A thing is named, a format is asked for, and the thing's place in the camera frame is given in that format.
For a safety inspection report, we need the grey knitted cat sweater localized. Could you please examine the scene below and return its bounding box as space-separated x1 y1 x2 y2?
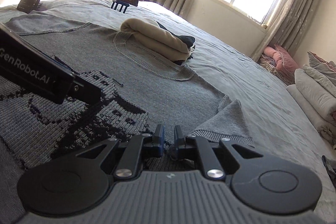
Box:
1 14 252 169

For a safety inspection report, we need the grey bed sheet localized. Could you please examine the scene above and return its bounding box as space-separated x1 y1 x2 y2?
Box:
1 0 335 223

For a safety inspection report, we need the folded beige garment stack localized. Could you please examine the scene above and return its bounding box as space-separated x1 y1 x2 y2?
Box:
120 18 195 65

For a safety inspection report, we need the pink pillow pile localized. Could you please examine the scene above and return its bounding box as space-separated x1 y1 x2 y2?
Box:
258 45 299 85

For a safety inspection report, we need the blue phone stand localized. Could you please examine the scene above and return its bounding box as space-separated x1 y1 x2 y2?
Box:
110 0 130 14

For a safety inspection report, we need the folded grey duvet stack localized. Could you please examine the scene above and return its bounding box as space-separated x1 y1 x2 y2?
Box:
286 52 336 147

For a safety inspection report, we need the grey cloth on bed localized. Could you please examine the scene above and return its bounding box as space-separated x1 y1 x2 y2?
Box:
321 155 336 186

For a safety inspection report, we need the grey right curtain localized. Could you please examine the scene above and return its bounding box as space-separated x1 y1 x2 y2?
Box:
251 0 320 61

